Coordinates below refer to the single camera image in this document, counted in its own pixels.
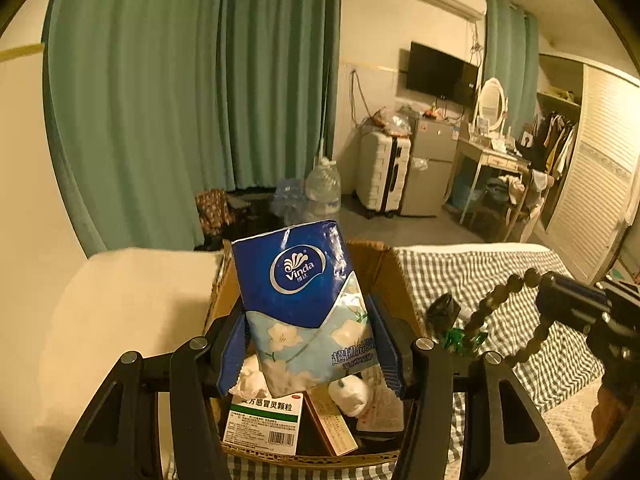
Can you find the blue Vinda tissue pack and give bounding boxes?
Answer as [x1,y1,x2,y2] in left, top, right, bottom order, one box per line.
[231,220,378,398]

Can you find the green medicine sachet bag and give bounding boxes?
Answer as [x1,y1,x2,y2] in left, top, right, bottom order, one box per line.
[442,327,488,356]

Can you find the white tissue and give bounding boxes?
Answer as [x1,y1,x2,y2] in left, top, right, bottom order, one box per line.
[229,354,271,401]

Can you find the black tape roll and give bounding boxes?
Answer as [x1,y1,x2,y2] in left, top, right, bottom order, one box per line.
[426,292,461,339]

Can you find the white tape roll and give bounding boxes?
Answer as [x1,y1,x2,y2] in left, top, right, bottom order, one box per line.
[328,375,373,418]

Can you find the white green medicine box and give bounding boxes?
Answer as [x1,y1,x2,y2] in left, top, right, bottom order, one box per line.
[224,393,304,456]

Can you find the grey checkered bed sheet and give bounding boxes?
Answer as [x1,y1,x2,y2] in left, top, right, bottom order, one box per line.
[164,242,606,480]

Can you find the brown slim box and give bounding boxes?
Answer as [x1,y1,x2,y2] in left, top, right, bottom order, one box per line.
[305,385,359,456]

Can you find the brown cardboard box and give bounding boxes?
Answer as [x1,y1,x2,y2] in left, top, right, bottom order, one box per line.
[205,240,425,479]

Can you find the brown patterned bag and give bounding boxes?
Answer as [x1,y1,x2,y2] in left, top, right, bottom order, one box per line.
[195,188,234,240]

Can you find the white dressing table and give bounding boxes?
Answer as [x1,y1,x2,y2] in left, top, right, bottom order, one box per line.
[444,136,534,241]

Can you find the white louvered wardrobe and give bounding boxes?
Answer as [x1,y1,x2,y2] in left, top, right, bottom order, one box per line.
[538,53,639,283]

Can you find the large clear water jug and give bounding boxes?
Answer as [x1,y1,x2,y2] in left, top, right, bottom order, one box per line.
[305,157,342,221]

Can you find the white suitcase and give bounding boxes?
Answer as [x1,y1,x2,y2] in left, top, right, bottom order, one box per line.
[355,130,411,217]

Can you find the silver mini fridge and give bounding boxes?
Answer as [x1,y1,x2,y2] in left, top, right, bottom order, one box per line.
[400,118,458,217]

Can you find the white oval mirror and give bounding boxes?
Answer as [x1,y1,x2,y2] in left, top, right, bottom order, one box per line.
[474,77,508,136]

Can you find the teal corner curtain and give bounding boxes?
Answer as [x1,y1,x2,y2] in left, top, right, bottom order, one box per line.
[483,0,539,139]

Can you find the teal window curtain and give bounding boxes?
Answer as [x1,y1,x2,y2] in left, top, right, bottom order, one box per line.
[43,0,341,256]

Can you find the black wall television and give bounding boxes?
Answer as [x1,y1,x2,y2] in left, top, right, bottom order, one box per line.
[406,41,478,108]

